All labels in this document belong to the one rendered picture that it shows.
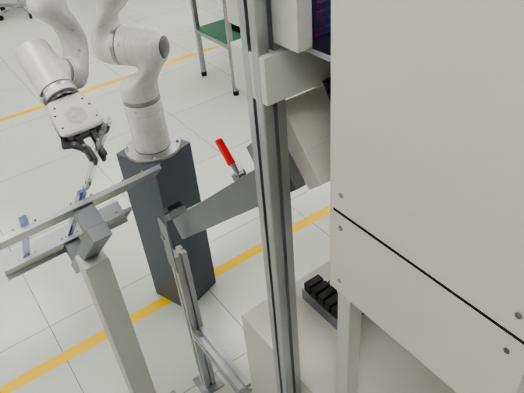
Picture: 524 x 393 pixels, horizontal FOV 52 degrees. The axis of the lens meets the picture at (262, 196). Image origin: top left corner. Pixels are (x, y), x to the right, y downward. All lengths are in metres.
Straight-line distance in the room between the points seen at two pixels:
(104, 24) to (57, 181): 1.63
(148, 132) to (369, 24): 1.25
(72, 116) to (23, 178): 2.01
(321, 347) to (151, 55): 0.93
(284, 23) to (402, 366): 0.83
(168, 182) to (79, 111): 0.60
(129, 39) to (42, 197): 1.59
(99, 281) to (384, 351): 0.67
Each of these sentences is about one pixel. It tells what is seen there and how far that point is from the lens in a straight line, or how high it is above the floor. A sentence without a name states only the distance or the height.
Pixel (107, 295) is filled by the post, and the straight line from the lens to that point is 1.34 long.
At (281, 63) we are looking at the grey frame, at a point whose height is 1.36.
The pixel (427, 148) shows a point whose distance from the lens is 0.59.
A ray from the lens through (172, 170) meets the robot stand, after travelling 1.83.
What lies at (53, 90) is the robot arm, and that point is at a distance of 1.33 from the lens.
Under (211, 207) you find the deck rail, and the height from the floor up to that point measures 0.93.
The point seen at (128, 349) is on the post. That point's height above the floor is 0.51.
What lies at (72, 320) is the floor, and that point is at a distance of 2.34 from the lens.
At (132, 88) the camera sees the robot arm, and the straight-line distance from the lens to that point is 1.70.
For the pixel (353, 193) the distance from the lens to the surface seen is 0.72.
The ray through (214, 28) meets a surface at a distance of 3.83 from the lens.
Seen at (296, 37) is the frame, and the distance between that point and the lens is 0.67.
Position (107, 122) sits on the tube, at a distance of 1.09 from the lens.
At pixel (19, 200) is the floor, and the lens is 3.11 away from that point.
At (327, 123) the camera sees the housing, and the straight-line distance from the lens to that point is 0.84.
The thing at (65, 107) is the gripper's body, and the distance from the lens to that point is 1.32.
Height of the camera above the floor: 1.66
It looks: 38 degrees down
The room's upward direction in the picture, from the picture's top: 5 degrees counter-clockwise
